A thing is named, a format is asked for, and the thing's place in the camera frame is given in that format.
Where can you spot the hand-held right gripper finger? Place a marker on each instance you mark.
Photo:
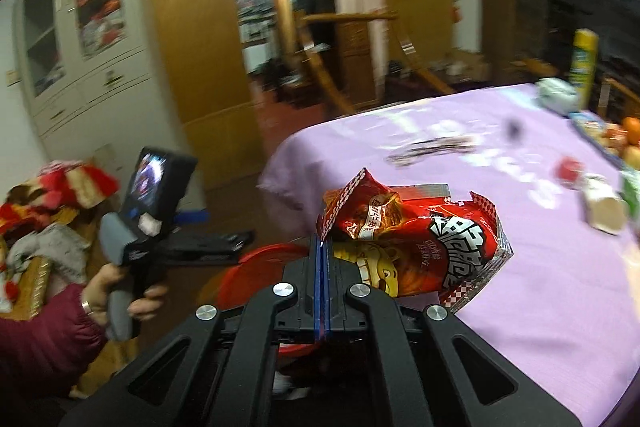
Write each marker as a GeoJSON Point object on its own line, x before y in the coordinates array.
{"type": "Point", "coordinates": [317, 292]}
{"type": "Point", "coordinates": [327, 292]}

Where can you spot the white glass-door cabinet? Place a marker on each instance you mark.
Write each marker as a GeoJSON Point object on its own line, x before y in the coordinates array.
{"type": "Point", "coordinates": [100, 57]}

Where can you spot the eyeglasses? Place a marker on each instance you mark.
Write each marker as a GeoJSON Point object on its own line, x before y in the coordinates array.
{"type": "Point", "coordinates": [430, 149]}

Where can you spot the orange fruit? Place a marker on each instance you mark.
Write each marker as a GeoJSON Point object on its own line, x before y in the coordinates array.
{"type": "Point", "coordinates": [631, 130]}

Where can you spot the yellow spray can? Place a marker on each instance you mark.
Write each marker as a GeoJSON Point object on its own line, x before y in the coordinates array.
{"type": "Point", "coordinates": [584, 67]}

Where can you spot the grey cloth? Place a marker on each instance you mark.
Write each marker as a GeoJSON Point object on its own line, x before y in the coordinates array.
{"type": "Point", "coordinates": [50, 252]}

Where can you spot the lying pale bottle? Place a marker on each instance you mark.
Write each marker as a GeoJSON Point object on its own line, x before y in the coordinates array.
{"type": "Point", "coordinates": [605, 207]}

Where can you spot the golden carved wooden chair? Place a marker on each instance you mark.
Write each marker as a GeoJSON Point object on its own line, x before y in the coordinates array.
{"type": "Point", "coordinates": [25, 287]}

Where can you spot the person's left hand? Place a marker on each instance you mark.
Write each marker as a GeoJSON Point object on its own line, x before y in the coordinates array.
{"type": "Point", "coordinates": [100, 287]}

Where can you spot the person's left forearm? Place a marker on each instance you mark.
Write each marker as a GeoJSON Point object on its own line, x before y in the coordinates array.
{"type": "Point", "coordinates": [35, 347]}

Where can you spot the curved wooden chair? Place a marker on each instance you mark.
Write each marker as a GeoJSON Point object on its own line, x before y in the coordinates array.
{"type": "Point", "coordinates": [325, 67]}

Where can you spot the wooden door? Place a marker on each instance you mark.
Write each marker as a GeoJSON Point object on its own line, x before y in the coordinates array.
{"type": "Point", "coordinates": [200, 57]}

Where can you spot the red and white curtain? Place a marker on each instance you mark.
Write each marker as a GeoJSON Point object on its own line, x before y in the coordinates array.
{"type": "Point", "coordinates": [357, 7]}

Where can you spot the pile of colourful clothes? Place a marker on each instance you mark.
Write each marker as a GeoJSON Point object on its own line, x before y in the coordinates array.
{"type": "Point", "coordinates": [60, 187]}

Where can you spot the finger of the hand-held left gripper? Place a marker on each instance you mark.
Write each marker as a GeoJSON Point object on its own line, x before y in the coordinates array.
{"type": "Point", "coordinates": [192, 217]}
{"type": "Point", "coordinates": [235, 241]}

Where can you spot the red snack bag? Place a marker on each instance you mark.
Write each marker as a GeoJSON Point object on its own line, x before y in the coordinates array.
{"type": "Point", "coordinates": [425, 247]}

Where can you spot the purple tablecloth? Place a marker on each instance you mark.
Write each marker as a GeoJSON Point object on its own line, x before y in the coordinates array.
{"type": "Point", "coordinates": [525, 297]}

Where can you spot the red plastic basin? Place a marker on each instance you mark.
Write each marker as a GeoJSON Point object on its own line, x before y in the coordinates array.
{"type": "Point", "coordinates": [255, 277]}

